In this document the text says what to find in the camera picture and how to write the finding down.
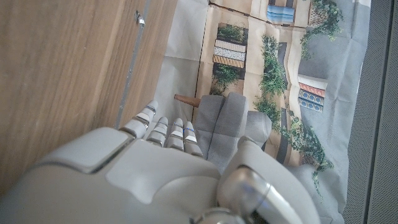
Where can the printed patio backdrop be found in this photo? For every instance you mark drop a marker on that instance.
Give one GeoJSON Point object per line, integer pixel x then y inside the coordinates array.
{"type": "Point", "coordinates": [270, 77]}

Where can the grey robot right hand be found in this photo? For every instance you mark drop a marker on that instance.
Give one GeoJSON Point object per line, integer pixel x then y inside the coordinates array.
{"type": "Point", "coordinates": [140, 180]}

